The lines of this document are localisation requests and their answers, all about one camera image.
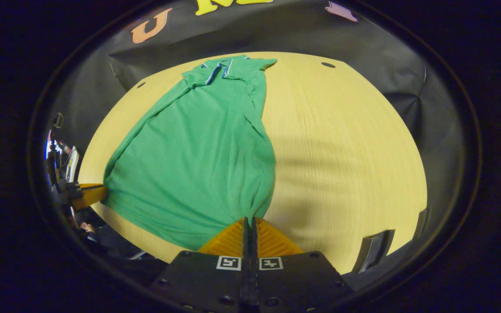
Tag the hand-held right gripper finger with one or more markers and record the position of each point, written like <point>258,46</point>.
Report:
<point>254,243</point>
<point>247,243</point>

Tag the green T-shirt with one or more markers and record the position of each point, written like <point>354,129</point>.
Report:
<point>198,165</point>

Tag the person's dark clothing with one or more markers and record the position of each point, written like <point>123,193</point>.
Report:
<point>115,245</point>

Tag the black backdrop cloth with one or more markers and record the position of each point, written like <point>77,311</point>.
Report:
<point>385,56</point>

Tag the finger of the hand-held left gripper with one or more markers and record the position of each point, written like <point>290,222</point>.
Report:
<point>91,185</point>
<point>89,198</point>

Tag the colourful printed board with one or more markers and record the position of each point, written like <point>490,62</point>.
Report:
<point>73,163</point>

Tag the grey curved bar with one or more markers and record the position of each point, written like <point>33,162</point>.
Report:
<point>374,250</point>

